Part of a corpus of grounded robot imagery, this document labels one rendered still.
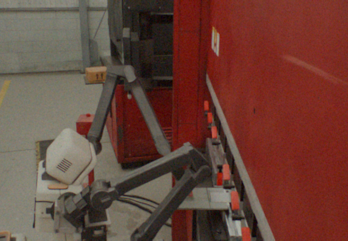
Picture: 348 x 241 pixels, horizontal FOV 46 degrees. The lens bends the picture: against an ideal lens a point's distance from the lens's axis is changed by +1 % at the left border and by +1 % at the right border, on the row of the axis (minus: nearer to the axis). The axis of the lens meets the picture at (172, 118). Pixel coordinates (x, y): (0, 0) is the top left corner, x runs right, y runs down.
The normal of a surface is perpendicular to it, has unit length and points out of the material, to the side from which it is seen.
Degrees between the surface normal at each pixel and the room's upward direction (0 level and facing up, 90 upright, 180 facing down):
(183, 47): 90
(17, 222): 0
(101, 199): 87
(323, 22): 90
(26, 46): 90
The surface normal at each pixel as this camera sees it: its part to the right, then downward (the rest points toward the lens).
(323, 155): -1.00, 0.00
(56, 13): 0.26, 0.33
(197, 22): 0.02, 0.34
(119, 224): 0.01, -0.94
